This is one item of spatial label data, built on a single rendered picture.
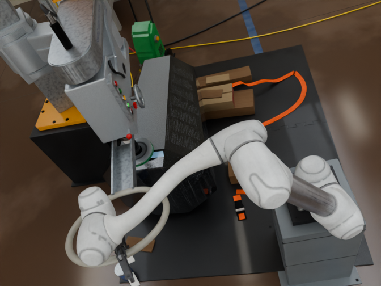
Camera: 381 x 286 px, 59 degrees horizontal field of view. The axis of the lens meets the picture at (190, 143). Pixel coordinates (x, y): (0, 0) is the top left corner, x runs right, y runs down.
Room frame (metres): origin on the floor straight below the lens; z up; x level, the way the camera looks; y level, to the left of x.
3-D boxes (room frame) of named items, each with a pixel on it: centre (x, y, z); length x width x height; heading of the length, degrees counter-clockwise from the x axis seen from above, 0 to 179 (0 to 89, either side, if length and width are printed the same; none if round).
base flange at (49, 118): (2.44, 0.83, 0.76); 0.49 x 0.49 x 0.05; 72
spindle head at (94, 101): (1.58, 0.33, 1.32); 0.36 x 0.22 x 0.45; 171
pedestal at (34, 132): (2.44, 0.83, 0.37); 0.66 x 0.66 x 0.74; 72
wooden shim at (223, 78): (2.72, -0.53, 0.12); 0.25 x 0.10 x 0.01; 69
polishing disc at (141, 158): (1.50, 0.34, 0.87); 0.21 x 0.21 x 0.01
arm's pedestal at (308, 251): (0.78, -0.47, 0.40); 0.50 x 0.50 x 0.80; 76
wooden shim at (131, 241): (1.35, 0.70, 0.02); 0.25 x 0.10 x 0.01; 58
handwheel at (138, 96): (1.60, 0.21, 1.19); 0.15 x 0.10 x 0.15; 171
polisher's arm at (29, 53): (2.35, 0.65, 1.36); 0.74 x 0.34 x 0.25; 64
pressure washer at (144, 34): (3.53, 0.00, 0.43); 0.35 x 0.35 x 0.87; 57
